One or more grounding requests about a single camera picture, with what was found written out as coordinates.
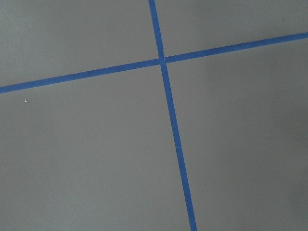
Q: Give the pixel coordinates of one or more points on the crossing blue tape strip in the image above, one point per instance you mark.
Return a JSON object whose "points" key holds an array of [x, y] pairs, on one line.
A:
{"points": [[152, 62]]}

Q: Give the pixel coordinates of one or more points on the long blue tape strip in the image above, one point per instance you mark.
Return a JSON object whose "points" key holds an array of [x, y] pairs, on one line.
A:
{"points": [[172, 116]]}

